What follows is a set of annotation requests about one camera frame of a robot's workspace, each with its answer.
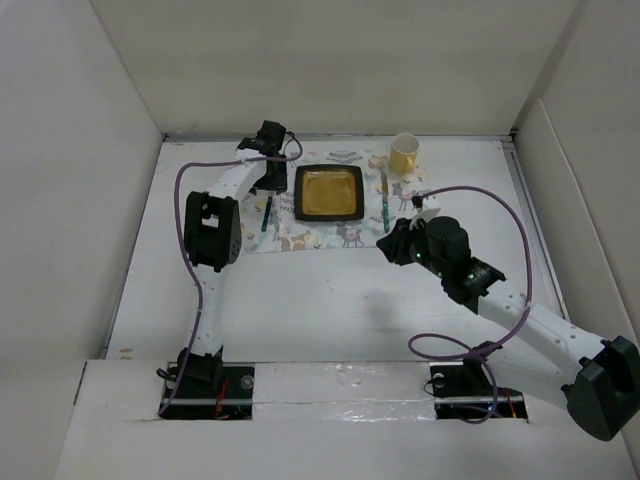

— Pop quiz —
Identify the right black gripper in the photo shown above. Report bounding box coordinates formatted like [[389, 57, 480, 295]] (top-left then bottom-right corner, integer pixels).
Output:
[[376, 214, 448, 279]]

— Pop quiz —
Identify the knife with teal handle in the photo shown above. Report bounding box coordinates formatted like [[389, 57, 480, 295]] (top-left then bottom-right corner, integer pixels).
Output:
[[381, 169, 390, 233]]

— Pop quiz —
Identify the square black amber plate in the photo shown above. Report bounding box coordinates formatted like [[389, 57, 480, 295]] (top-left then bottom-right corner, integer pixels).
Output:
[[294, 164, 365, 222]]

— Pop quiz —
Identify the floral patterned cloth placemat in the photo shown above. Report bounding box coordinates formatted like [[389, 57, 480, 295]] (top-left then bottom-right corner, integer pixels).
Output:
[[240, 147, 428, 254]]

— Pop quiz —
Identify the fork with teal handle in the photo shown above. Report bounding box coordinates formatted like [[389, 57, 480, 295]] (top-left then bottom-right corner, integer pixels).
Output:
[[261, 195, 274, 233]]

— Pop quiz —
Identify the yellow mug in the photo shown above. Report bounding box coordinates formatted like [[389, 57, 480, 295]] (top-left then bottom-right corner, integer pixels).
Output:
[[389, 133, 420, 175]]

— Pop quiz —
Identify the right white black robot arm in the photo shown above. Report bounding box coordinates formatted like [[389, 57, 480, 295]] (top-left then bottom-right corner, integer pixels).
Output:
[[376, 216, 639, 441]]

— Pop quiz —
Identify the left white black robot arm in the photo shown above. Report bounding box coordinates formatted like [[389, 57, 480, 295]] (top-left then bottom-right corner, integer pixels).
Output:
[[174, 120, 301, 397]]

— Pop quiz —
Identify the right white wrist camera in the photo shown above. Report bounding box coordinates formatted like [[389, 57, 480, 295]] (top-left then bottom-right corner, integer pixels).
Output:
[[410, 194, 441, 230]]

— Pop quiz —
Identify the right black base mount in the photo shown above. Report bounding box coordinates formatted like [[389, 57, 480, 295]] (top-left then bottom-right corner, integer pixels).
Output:
[[423, 362, 528, 422]]

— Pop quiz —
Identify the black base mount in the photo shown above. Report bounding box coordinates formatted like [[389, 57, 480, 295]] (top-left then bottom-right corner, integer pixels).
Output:
[[423, 362, 528, 422], [159, 362, 255, 421]]

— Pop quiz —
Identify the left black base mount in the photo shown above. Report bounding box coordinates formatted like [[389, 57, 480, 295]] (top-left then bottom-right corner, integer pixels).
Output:
[[159, 362, 255, 421]]

